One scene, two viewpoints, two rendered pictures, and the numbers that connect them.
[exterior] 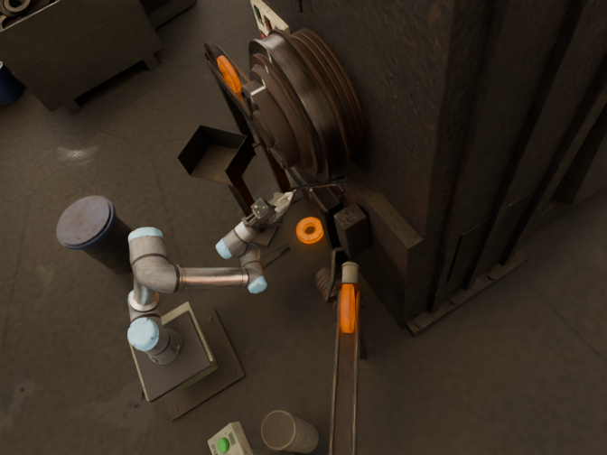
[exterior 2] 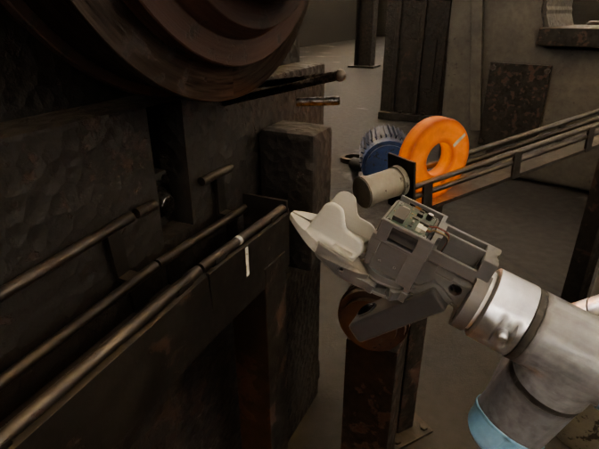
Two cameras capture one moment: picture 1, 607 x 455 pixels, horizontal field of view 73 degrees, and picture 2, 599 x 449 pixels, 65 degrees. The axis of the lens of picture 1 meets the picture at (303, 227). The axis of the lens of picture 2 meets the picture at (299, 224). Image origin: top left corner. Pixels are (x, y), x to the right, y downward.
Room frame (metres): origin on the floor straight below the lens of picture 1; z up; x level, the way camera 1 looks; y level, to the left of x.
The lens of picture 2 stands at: (1.31, 0.30, 0.97)
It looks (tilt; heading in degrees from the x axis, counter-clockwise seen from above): 25 degrees down; 218
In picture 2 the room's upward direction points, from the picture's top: straight up
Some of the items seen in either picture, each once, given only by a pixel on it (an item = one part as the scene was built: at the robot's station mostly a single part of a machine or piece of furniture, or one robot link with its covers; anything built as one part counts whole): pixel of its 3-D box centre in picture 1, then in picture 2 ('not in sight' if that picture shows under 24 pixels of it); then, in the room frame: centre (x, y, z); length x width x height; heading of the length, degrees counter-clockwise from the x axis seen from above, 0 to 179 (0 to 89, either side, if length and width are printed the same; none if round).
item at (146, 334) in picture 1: (147, 334); not in sight; (0.72, 0.75, 0.49); 0.13 x 0.12 x 0.14; 3
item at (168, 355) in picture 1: (161, 344); not in sight; (0.72, 0.75, 0.37); 0.15 x 0.15 x 0.10
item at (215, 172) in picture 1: (238, 192); not in sight; (1.36, 0.25, 0.36); 0.26 x 0.20 x 0.72; 47
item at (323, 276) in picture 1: (344, 309); (378, 375); (0.61, -0.04, 0.27); 0.22 x 0.13 x 0.53; 12
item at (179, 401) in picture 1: (184, 357); not in sight; (0.71, 0.75, 0.13); 0.40 x 0.40 x 0.26; 12
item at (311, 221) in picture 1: (310, 229); not in sight; (1.20, -0.03, 0.02); 0.16 x 0.16 x 0.03
